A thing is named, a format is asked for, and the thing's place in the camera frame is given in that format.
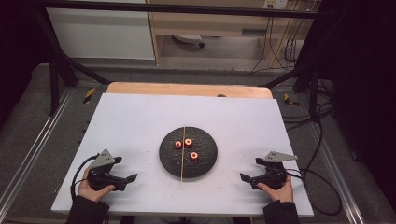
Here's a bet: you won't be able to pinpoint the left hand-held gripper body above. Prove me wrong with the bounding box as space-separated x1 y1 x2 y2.
86 148 128 192

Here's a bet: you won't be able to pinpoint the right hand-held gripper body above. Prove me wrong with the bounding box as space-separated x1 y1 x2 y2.
248 150 299 191

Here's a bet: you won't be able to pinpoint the round black plate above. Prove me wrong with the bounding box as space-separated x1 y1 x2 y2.
159 126 219 179

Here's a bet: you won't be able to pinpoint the thin wooden skewer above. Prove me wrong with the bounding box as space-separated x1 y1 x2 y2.
180 126 187 183

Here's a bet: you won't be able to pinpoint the person's left hand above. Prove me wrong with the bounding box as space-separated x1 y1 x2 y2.
78 176 117 203

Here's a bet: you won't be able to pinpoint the person's right hand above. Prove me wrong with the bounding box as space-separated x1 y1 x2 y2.
257 175 294 203

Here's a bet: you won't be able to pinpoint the white board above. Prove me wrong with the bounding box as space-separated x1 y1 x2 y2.
50 92 315 217

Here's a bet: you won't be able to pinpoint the yellow black tape strip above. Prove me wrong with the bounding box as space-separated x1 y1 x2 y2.
82 87 96 105
283 92 300 107

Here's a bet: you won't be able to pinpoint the black metal stand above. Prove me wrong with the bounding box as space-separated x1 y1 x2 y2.
32 8 111 117
264 59 321 120

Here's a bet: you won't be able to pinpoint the wooden table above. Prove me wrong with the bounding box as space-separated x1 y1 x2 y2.
106 81 274 100

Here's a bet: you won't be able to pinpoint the white cabinet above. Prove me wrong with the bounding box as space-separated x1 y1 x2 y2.
46 7 156 61

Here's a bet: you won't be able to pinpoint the black curtain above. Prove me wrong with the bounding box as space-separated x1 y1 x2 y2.
0 0 52 127
316 0 396 204

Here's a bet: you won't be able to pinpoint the white chair base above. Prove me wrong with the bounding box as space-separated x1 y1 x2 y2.
171 34 206 49

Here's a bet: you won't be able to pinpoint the light wooden desk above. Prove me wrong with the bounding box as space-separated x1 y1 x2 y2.
146 0 316 68

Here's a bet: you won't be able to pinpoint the white power strip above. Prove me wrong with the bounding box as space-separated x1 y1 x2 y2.
262 0 290 10

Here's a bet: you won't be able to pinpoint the black metal crossbar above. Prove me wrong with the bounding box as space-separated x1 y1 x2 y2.
39 1 319 20

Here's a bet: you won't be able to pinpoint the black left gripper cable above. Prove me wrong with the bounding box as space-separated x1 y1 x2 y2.
70 153 100 202

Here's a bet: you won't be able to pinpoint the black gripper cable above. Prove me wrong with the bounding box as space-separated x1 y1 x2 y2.
70 153 100 202
285 167 343 217

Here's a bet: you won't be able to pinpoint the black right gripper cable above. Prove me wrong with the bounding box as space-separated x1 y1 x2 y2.
285 167 343 217

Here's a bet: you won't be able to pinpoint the aluminium floor rail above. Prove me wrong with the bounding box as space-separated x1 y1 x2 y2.
0 88 75 213
306 122 366 224

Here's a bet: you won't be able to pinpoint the black floor cables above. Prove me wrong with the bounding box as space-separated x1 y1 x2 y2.
281 78 336 132

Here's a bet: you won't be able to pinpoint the hanging black cables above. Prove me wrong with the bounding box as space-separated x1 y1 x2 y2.
249 13 310 75

